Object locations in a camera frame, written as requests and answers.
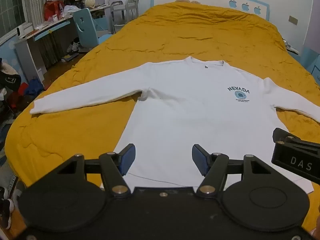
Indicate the blue clothing pile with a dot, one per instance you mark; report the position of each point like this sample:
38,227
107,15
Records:
33,87

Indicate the black jacket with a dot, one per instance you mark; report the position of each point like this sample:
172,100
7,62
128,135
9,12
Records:
8,77

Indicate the light blue chair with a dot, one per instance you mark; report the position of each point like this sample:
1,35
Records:
85,30

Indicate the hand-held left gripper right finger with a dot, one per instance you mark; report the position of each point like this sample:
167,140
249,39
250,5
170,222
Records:
199,158

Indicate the white shoes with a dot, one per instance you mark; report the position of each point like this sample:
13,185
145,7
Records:
74,45

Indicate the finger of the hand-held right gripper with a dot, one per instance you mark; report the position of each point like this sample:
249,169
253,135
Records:
281,135

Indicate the grey and blue desk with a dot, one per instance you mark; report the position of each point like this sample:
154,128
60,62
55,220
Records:
37,45

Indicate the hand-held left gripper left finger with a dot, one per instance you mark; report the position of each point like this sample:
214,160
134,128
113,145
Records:
128,158

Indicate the white items on nightstand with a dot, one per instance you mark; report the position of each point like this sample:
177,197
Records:
291,47

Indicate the white curtain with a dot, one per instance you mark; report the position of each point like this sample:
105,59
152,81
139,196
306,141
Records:
36,0

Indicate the blue nightstand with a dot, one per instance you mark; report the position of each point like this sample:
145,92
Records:
311,62

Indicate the small white desk device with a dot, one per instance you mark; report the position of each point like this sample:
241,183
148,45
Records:
21,32

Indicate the grey metal rack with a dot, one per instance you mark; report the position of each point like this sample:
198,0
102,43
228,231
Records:
125,15

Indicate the white plastic bag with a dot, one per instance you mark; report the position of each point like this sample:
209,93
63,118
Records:
71,10

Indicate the red bag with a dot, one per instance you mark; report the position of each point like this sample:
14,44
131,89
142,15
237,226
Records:
53,10

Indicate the black and white shoe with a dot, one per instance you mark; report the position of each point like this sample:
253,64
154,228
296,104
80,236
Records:
5,207

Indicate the white long-sleeve sweatshirt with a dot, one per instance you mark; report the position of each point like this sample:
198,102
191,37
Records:
190,110

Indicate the yellow quilted bedspread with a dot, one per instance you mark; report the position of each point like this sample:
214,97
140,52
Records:
187,30

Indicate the brass wall socket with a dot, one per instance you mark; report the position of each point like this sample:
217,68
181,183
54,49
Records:
293,20

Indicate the beige plush toy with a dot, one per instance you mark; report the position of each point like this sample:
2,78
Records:
186,0

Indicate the cream round plush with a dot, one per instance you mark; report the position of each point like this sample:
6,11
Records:
90,2

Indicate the yellow slipper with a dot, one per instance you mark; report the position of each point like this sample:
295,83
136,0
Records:
68,57

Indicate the window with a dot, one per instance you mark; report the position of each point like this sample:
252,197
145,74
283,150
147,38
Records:
11,7

